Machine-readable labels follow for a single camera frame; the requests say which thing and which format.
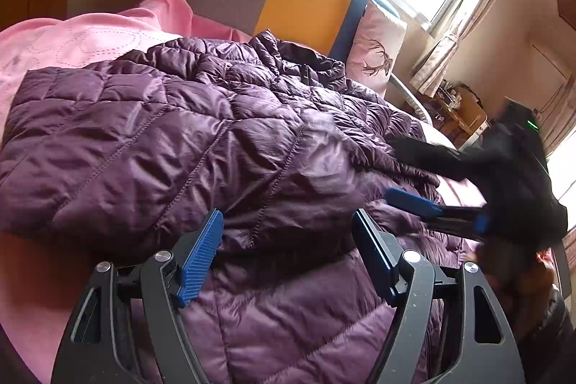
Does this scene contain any purple quilted down jacket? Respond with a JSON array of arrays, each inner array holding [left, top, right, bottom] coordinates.
[[0, 30, 484, 384]]

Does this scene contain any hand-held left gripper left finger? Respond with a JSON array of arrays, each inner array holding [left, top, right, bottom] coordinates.
[[50, 208, 225, 384]]

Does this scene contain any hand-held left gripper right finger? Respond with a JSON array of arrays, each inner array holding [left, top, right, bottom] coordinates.
[[352, 208, 526, 384]]

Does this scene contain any grey curved bed rail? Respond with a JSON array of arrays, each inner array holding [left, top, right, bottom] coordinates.
[[387, 71, 435, 126]]

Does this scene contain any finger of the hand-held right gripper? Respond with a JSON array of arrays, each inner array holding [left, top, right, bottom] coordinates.
[[384, 187, 491, 241], [386, 136, 489, 182]]

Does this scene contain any white deer-print pillow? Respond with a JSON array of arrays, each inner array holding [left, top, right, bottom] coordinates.
[[346, 0, 408, 97]]

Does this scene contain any narrow side window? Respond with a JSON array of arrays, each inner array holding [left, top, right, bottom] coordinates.
[[546, 141, 576, 232]]

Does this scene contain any pink dotted-circle blanket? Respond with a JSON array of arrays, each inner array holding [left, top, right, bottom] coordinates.
[[0, 0, 487, 384]]

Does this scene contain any pink patterned curtain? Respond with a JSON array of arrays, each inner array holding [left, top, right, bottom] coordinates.
[[409, 0, 527, 97]]

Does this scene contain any cluttered wooden desk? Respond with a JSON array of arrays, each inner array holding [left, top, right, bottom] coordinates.
[[432, 82, 489, 146]]

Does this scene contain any person's right forearm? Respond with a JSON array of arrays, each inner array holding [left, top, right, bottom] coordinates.
[[517, 289, 576, 384]]

